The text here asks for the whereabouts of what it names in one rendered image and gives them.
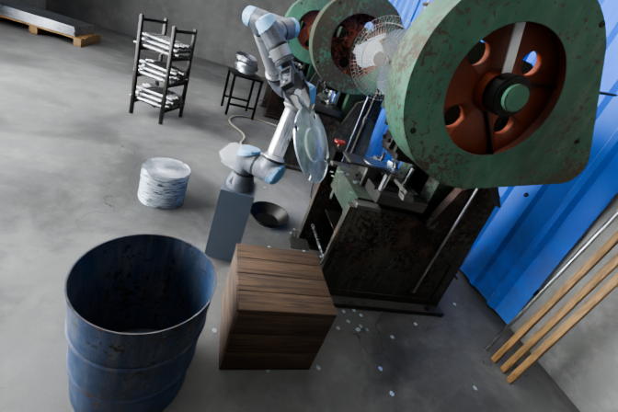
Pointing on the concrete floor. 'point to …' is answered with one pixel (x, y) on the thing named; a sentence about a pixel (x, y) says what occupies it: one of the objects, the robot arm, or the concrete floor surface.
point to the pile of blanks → (161, 190)
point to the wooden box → (273, 310)
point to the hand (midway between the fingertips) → (306, 111)
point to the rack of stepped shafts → (158, 42)
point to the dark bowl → (268, 214)
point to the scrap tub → (134, 321)
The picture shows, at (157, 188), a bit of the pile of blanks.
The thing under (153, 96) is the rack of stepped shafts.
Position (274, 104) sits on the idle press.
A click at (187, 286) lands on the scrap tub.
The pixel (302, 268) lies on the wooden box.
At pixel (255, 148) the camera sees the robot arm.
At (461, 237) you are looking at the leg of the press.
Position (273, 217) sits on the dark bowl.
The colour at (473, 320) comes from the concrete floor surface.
